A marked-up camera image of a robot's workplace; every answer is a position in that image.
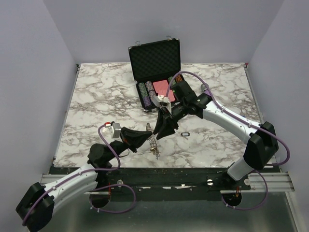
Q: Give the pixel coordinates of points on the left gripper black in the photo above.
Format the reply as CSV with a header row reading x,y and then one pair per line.
x,y
138,137

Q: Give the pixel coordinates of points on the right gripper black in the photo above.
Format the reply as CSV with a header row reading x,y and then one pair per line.
x,y
168,126

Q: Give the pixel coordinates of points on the silver disc keyring holder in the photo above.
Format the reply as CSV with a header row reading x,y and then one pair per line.
x,y
153,142

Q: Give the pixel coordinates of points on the key with black tag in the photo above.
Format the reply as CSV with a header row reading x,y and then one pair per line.
x,y
185,134

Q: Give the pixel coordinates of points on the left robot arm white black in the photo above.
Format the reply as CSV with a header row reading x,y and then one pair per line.
x,y
40,201

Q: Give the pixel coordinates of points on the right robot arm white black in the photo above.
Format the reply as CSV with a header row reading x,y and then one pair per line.
x,y
259,139

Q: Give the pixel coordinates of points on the pink playing card deck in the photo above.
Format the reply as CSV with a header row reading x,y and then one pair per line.
x,y
161,87

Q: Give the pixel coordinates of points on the purple glitter toy microphone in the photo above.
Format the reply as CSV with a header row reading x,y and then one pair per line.
x,y
205,89

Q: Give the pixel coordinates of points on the black poker chip case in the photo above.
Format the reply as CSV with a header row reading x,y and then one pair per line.
x,y
153,62

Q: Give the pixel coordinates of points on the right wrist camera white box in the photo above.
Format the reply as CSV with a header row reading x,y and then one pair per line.
x,y
162,101

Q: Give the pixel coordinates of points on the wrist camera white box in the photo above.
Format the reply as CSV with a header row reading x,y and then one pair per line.
x,y
114,129
162,101

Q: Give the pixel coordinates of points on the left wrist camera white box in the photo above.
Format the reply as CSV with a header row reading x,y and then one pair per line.
x,y
114,129

